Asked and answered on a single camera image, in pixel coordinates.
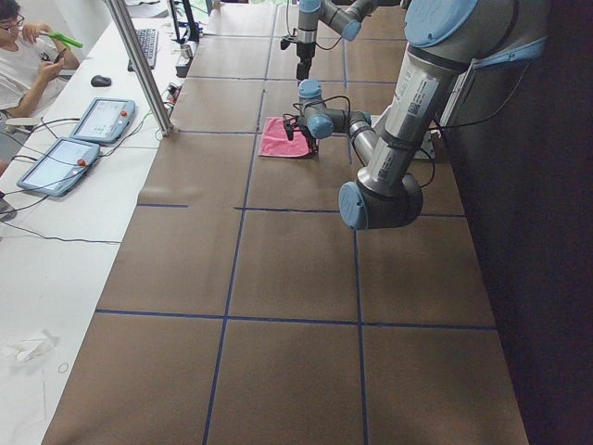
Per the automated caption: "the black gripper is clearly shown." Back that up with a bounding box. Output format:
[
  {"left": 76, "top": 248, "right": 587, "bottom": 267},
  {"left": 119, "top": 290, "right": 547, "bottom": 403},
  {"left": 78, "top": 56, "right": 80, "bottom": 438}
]
[
  {"left": 296, "top": 43, "right": 316, "bottom": 80},
  {"left": 299, "top": 125, "right": 319, "bottom": 151}
]

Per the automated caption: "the pink towel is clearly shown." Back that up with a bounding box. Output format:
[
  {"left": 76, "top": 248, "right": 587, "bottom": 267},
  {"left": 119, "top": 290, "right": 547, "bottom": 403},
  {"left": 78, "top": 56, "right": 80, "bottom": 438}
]
[{"left": 259, "top": 117, "right": 309, "bottom": 158}]

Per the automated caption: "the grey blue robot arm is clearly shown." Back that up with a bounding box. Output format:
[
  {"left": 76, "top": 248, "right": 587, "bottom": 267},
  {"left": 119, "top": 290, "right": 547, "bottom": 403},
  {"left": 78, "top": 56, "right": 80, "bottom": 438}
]
[
  {"left": 281, "top": 1, "right": 551, "bottom": 230},
  {"left": 281, "top": 0, "right": 410, "bottom": 81}
]

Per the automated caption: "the black monitor stand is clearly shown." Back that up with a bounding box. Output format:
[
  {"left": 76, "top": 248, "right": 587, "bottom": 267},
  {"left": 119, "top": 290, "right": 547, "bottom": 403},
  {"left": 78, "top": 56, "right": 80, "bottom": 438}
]
[{"left": 167, "top": 0, "right": 201, "bottom": 44}]

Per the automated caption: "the small metal cup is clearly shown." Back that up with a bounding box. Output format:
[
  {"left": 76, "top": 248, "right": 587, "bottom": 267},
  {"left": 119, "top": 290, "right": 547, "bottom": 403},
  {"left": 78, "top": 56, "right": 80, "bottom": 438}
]
[{"left": 180, "top": 44, "right": 193, "bottom": 59}]

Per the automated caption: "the black keyboard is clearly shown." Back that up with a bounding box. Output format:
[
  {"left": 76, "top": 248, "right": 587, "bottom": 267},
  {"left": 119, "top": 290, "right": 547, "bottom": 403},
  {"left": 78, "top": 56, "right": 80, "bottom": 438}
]
[{"left": 136, "top": 29, "right": 158, "bottom": 70}]

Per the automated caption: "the far teach pendant tablet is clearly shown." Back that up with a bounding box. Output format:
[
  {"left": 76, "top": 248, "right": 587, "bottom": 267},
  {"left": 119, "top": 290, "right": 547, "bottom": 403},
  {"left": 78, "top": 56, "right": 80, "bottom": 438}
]
[{"left": 70, "top": 97, "right": 135, "bottom": 144}]

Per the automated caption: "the teach pendant tablet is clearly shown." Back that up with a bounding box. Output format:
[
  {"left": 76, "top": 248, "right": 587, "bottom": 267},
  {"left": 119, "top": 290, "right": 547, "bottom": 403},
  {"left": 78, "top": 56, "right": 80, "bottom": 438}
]
[
  {"left": 17, "top": 137, "right": 100, "bottom": 197},
  {"left": 70, "top": 97, "right": 135, "bottom": 144}
]

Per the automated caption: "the black computer mouse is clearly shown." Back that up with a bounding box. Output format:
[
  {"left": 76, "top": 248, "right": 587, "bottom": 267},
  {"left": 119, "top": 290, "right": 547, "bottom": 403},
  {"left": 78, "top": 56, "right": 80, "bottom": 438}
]
[{"left": 91, "top": 75, "right": 112, "bottom": 88}]

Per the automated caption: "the green plastic tool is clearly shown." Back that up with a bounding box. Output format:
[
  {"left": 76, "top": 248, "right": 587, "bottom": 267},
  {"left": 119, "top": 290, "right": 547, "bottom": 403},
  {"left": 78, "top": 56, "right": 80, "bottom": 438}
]
[{"left": 41, "top": 32, "right": 83, "bottom": 48}]

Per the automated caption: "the near teach pendant tablet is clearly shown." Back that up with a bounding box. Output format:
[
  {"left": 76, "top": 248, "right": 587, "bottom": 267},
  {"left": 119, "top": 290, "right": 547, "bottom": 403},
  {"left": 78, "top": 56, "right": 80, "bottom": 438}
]
[{"left": 17, "top": 137, "right": 100, "bottom": 197}]

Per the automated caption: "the seated person white shirt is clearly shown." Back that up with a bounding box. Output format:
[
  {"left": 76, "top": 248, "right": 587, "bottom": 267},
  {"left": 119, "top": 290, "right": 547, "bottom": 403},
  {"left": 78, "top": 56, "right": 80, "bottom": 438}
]
[{"left": 1, "top": 1, "right": 80, "bottom": 118}]

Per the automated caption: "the rubber band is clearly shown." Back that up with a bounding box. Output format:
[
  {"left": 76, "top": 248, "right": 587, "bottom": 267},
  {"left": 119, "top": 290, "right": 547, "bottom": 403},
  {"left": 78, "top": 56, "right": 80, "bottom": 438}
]
[{"left": 57, "top": 362, "right": 69, "bottom": 374}]

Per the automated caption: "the crumpled white tissue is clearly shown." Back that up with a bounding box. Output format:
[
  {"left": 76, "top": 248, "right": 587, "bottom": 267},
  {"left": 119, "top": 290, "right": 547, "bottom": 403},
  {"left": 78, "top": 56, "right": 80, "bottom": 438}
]
[{"left": 1, "top": 329, "right": 60, "bottom": 363}]

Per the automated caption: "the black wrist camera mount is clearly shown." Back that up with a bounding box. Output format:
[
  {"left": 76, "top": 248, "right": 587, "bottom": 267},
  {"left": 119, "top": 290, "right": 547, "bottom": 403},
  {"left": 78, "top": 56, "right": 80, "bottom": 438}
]
[{"left": 282, "top": 113, "right": 301, "bottom": 141}]

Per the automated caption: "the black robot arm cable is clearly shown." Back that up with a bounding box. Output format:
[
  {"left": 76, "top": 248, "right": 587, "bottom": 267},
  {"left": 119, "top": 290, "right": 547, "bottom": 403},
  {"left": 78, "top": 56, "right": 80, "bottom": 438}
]
[{"left": 319, "top": 64, "right": 529, "bottom": 168}]

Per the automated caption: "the aluminium frame post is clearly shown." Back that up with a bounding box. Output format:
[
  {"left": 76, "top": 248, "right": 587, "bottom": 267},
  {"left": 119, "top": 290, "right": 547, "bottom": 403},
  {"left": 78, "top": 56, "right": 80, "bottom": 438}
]
[{"left": 106, "top": 0, "right": 173, "bottom": 136}]

